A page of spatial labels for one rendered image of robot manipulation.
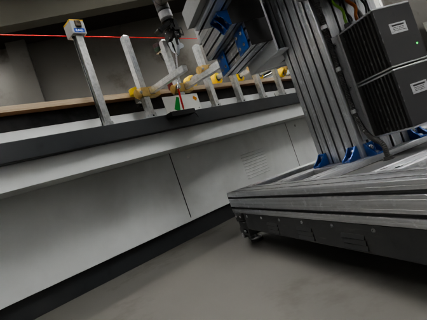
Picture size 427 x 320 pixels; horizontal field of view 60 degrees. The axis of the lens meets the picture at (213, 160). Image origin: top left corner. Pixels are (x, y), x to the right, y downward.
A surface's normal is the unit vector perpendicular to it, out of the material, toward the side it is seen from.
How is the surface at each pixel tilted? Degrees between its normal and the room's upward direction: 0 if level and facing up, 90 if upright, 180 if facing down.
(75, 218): 90
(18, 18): 90
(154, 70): 90
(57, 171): 90
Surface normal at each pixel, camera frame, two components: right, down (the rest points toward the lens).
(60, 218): 0.66, -0.24
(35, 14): 0.25, -0.11
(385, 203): -0.91, 0.31
